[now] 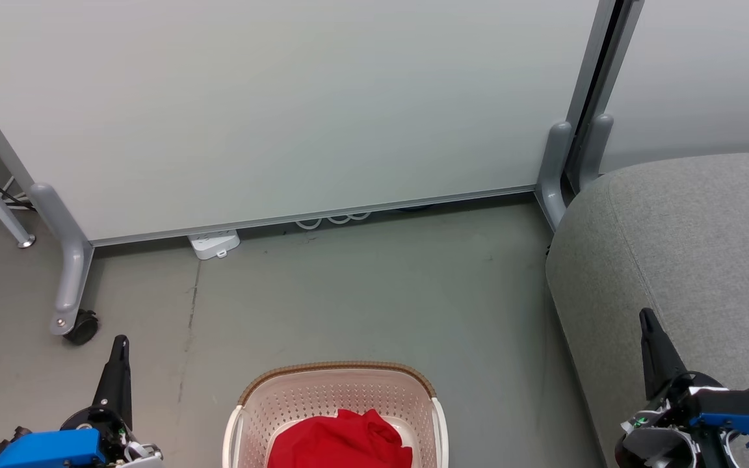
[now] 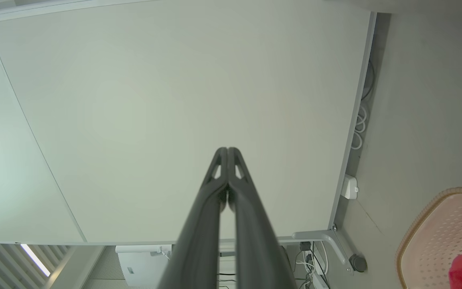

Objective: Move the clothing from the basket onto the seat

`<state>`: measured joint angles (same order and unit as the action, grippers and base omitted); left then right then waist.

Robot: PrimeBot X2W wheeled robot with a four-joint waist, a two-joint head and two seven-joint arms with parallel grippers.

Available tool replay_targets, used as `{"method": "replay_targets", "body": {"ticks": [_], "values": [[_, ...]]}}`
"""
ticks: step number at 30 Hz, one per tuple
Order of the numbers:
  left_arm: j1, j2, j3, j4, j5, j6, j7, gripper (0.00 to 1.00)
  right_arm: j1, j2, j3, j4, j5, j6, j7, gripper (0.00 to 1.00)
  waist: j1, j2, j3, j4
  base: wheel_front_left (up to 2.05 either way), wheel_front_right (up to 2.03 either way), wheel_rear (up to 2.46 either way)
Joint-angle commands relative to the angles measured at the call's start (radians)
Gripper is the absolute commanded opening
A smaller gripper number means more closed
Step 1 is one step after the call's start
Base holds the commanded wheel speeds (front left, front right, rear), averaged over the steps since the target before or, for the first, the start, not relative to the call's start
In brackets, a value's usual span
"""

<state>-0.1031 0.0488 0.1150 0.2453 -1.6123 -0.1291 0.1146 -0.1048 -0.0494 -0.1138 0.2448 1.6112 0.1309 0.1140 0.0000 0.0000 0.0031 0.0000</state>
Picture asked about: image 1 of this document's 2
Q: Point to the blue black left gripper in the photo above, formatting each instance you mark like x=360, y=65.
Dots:
x=49, y=448

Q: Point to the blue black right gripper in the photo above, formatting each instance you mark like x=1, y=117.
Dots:
x=738, y=416

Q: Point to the red cloth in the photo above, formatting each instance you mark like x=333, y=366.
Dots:
x=339, y=442

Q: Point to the grey fabric sofa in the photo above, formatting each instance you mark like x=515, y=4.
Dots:
x=699, y=247

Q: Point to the black caster wheel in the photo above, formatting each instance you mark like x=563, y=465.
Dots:
x=82, y=328

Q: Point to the grey partition foot with caster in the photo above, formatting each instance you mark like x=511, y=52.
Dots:
x=69, y=260

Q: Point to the white power strip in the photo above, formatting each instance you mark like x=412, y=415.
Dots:
x=213, y=244

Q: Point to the beige perforated laundry basket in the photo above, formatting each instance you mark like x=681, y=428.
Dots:
x=296, y=400

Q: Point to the narrow white partition panel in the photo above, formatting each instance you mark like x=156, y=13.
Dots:
x=706, y=71

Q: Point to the large white partition panel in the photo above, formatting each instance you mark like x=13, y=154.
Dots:
x=283, y=104

